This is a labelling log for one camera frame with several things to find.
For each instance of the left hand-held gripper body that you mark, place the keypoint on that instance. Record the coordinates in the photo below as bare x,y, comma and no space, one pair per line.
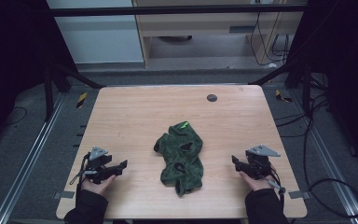
97,161

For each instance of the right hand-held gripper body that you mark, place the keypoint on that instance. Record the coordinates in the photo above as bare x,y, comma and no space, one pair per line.
257,163

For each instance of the white cabinet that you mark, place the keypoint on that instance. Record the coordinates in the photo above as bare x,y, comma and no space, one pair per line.
99,37

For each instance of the black curtain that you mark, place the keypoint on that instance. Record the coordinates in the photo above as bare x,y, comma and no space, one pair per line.
12,62
348,62

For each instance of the yellow black floor tape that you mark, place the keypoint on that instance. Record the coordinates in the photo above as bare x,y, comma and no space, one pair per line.
81,99
281,96

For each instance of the black horizontal frame bar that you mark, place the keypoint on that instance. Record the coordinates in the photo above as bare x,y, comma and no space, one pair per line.
167,11

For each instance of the grey tape strip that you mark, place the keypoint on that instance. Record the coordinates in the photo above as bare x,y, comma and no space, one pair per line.
64,195
299,194

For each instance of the dark green cloth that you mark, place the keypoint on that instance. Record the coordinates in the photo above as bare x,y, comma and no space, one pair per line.
180,155

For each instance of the dark round table grommet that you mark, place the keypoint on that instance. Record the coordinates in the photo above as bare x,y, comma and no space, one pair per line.
212,98

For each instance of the person's left hand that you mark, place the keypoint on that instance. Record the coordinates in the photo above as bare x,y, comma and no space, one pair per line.
97,186

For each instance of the black metal stand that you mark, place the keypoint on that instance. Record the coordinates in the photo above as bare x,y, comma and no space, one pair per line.
48,93
306,90

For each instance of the light wooden desk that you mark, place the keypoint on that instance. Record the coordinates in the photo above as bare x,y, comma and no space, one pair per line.
199,21

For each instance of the aluminium floor rail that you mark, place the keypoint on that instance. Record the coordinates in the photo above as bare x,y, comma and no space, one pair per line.
329,155
28,161

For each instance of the person's right hand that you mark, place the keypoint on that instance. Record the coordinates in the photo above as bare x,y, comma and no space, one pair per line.
256,184

